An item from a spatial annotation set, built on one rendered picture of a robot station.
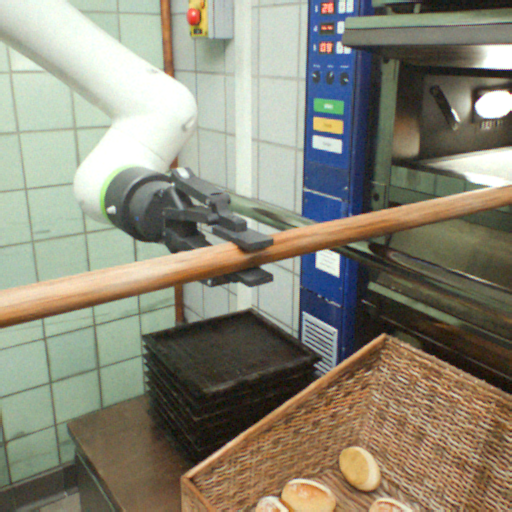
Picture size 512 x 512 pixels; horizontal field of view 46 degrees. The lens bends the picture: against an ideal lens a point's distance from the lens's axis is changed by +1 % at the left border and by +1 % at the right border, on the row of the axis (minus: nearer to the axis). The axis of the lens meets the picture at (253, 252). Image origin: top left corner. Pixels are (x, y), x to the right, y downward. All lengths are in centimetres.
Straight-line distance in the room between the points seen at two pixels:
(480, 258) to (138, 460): 79
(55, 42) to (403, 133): 65
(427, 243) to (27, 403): 132
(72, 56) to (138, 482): 81
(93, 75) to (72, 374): 129
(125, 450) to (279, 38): 96
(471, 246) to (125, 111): 63
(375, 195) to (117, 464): 76
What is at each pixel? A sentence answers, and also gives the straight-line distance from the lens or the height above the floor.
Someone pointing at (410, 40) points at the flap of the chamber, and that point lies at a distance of 95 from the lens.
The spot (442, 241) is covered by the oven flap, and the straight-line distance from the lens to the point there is 114.
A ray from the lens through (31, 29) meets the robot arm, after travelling 87.
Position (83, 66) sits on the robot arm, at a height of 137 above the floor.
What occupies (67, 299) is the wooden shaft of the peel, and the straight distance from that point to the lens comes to 51.
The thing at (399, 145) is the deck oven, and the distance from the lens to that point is 119.
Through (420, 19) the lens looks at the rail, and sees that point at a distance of 94.
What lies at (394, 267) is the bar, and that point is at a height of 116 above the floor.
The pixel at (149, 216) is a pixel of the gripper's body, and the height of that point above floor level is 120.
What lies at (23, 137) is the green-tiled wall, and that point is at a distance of 175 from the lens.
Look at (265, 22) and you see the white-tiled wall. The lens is 147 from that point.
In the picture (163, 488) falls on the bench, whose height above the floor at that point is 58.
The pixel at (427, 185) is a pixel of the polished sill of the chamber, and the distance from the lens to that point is 112.
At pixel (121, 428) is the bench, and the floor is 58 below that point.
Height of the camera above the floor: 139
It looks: 19 degrees down
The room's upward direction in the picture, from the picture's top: straight up
